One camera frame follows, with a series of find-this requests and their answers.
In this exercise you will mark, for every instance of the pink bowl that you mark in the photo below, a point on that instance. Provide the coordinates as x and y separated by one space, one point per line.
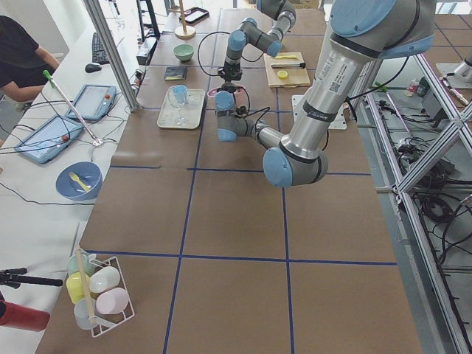
240 97

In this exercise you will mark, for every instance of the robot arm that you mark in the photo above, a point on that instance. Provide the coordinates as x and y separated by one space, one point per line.
248 32
357 33

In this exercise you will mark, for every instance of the light blue cup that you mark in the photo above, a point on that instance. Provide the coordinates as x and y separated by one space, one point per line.
179 95

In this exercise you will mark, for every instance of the wooden cup stand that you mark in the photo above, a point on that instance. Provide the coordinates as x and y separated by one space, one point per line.
184 31

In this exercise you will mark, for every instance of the white plastic cup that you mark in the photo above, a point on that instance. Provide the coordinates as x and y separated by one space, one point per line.
105 279

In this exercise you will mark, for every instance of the pink plastic cup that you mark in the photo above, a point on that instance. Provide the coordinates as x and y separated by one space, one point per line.
112 301

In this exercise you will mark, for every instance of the yellow plastic cup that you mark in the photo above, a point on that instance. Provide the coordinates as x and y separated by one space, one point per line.
74 287

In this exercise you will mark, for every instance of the green bowl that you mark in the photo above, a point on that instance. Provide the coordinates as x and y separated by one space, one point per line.
184 52

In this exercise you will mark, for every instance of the lemon half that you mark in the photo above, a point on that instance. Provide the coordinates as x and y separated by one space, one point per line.
282 74

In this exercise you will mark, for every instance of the cream bear tray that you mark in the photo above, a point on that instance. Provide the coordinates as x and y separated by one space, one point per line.
182 108

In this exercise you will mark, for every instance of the clear wine glass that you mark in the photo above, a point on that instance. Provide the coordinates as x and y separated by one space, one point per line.
180 120

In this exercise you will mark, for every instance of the grey folded cloth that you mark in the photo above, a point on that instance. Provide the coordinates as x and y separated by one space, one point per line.
174 73

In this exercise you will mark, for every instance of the yellow plastic knife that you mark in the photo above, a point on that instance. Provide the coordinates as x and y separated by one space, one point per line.
279 57

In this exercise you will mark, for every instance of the wooden cutting board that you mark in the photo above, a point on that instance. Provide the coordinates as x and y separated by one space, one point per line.
286 70

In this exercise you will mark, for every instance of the black keyboard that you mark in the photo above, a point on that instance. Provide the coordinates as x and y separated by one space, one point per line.
98 52

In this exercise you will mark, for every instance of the teach pendant tablet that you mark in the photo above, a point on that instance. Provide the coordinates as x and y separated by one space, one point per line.
50 139
94 101

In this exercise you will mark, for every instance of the black computer mouse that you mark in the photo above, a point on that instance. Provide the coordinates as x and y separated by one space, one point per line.
92 67

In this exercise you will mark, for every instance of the yellow fork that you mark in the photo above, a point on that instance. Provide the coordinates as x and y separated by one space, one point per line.
73 176

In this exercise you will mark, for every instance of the blue bowl on desk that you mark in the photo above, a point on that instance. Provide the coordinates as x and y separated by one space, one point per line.
89 173

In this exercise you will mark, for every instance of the person in black shirt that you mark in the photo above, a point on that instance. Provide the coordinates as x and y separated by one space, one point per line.
23 61

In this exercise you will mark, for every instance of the black tripod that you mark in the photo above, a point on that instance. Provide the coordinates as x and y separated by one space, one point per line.
15 277

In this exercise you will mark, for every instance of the red bottle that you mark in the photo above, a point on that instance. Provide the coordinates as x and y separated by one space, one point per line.
23 318

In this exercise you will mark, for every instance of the aluminium frame post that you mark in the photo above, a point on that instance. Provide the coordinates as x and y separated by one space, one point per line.
98 19

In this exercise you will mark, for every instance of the white wire cup rack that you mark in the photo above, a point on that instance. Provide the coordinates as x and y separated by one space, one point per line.
85 313

